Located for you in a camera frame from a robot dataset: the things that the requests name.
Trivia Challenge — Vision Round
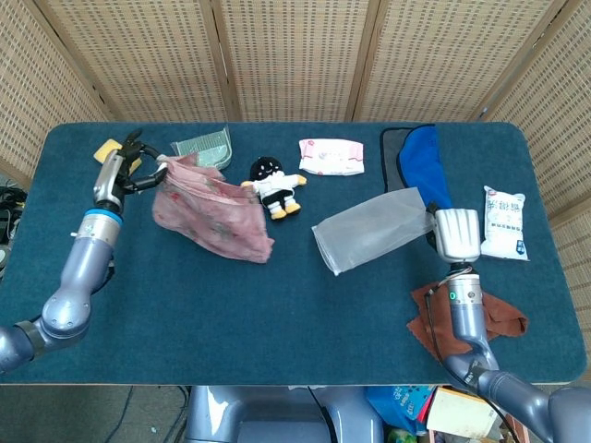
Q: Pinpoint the black white plush doll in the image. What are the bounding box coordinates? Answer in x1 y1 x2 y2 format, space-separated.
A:
240 156 308 222

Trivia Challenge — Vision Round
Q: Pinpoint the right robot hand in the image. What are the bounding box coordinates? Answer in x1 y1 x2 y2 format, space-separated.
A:
424 200 481 264

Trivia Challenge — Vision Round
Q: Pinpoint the green transparent plastic container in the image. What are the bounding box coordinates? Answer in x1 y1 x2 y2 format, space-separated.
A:
170 125 235 173

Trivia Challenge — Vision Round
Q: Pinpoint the white cardboard box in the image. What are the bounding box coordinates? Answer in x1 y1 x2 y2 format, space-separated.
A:
425 386 500 439

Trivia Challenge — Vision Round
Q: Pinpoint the woven folding screen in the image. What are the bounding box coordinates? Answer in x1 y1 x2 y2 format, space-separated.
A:
0 0 591 287

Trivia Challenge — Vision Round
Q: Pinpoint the blue mitt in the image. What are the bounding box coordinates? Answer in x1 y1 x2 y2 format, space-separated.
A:
399 123 453 211

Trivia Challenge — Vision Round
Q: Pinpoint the white salt bag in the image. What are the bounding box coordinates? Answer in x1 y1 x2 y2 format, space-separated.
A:
479 185 531 262

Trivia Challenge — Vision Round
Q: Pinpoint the transparent plastic zip bag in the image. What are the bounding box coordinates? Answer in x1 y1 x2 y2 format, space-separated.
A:
311 186 438 277

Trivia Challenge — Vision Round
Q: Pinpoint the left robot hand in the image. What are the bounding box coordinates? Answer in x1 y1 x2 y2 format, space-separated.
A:
91 128 170 209

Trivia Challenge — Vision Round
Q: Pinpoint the brown cloth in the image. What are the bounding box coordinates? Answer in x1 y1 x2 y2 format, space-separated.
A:
405 281 529 361

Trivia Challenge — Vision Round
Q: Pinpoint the grey cloth with black trim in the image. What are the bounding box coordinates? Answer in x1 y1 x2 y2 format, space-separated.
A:
380 126 416 193

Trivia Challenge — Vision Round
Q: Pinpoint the yellow sponge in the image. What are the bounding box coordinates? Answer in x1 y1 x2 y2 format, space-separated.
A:
94 138 142 174

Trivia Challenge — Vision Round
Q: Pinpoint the grey robot torso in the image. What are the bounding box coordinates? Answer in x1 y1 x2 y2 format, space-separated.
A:
184 385 384 443

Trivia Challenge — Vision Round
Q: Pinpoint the teal table cover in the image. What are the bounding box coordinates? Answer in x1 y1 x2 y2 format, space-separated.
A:
0 121 584 386

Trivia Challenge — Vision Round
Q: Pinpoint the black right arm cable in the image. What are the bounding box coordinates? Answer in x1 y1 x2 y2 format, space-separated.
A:
423 271 476 389

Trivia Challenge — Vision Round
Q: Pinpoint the blue printed bag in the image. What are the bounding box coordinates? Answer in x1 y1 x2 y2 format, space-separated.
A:
367 385 438 435

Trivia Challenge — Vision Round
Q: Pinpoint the white pink wet wipes pack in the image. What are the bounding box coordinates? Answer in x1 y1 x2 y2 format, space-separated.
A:
297 138 365 177

